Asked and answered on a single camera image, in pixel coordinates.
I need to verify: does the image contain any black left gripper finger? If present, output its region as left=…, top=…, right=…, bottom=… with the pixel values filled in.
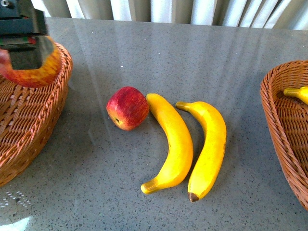
left=9, top=36, right=54, bottom=70

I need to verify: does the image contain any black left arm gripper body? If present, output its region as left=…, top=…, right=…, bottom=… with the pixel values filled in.
left=0, top=0, right=48, bottom=50

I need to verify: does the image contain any yellow red apple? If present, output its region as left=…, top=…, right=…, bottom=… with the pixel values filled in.
left=0, top=36, right=62, bottom=88

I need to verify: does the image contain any yellow banana with cut stem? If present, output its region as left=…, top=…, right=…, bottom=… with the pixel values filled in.
left=141, top=93, right=193, bottom=194

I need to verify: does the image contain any yellow banana with brown tip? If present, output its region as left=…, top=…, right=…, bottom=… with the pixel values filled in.
left=176, top=102, right=227, bottom=203

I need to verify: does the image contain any left brown wicker basket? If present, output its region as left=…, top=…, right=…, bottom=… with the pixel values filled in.
left=0, top=43, right=73, bottom=186

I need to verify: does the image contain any brown wicker basket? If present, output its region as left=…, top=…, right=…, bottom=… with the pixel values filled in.
left=0, top=43, right=73, bottom=186
left=260, top=60, right=308, bottom=208

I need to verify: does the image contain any white pleated curtain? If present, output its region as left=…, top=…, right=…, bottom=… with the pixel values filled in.
left=32, top=0, right=308, bottom=30

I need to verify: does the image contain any right brown wicker basket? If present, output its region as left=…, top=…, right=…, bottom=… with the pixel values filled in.
left=260, top=60, right=308, bottom=208

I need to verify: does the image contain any yellow banana in basket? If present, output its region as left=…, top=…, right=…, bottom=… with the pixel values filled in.
left=283, top=86, right=308, bottom=104

